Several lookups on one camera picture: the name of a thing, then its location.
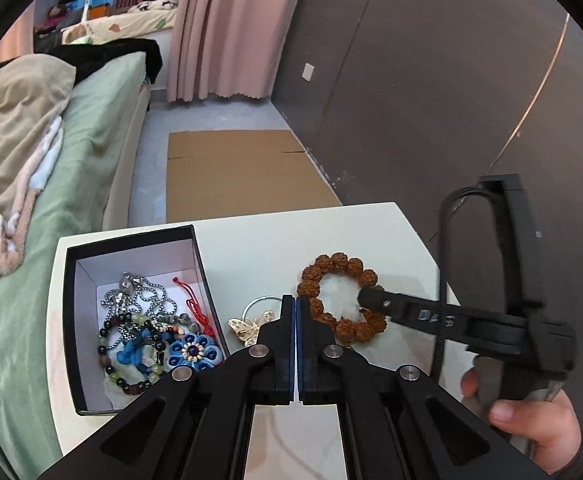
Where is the black cable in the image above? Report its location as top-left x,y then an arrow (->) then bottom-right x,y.
431,186 -> 502,386

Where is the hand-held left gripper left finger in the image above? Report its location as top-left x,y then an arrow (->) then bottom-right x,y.
36,294 -> 296,480

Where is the dark mixed bead bracelet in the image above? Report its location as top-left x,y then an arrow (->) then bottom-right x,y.
96,312 -> 170,396

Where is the blue flower pendant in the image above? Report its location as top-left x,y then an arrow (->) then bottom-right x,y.
166,332 -> 221,370

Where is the black box with white lining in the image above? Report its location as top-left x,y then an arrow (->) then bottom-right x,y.
63,225 -> 231,416

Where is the black cloth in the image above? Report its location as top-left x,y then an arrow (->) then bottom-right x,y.
34,37 -> 164,83

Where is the pink plush toy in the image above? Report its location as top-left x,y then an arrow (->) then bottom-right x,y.
46,4 -> 72,31

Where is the brown bead bracelet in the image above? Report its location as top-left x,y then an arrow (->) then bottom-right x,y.
296,252 -> 388,347

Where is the beige blanket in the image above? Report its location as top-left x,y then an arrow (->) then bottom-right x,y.
0,52 -> 77,293

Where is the bed with green sheet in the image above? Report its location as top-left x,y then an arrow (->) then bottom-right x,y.
0,50 -> 152,480

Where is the white printed quilt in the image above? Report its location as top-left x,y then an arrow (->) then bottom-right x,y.
62,0 -> 182,46

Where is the silver ball chain necklace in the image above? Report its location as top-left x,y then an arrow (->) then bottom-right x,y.
100,271 -> 180,356

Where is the green bead bracelet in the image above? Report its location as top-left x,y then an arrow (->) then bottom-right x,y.
122,311 -> 195,333

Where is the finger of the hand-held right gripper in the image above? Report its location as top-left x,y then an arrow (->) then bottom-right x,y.
356,285 -> 477,348

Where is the pink curtain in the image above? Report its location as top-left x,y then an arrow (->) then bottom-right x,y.
0,0 -> 37,73
166,0 -> 305,103

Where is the gold butterfly hoop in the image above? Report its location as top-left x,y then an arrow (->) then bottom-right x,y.
228,294 -> 285,346

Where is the brown cardboard sheet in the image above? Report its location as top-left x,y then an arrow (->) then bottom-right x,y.
166,130 -> 343,223

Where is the red cord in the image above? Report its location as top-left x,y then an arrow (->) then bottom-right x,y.
172,276 -> 217,338

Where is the white sheer cloth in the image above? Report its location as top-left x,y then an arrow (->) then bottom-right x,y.
102,360 -> 142,401

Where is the person's right hand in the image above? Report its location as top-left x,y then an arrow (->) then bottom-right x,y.
460,367 -> 583,476

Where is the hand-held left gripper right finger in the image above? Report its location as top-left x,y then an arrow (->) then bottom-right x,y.
296,295 -> 549,480

